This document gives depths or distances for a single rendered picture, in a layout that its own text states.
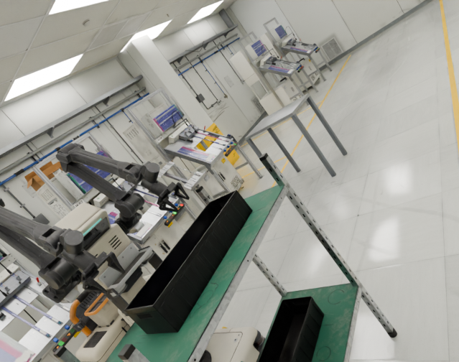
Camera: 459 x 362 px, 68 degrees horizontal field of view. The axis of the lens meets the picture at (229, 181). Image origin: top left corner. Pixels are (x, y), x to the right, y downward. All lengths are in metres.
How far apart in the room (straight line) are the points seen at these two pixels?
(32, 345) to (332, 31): 9.27
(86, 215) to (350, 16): 9.11
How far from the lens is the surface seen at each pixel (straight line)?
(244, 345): 2.03
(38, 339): 3.11
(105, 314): 1.97
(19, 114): 5.76
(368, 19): 9.99
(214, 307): 1.03
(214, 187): 4.69
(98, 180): 1.71
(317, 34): 10.25
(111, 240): 1.68
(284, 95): 7.53
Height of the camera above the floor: 1.43
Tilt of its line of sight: 14 degrees down
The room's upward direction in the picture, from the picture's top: 38 degrees counter-clockwise
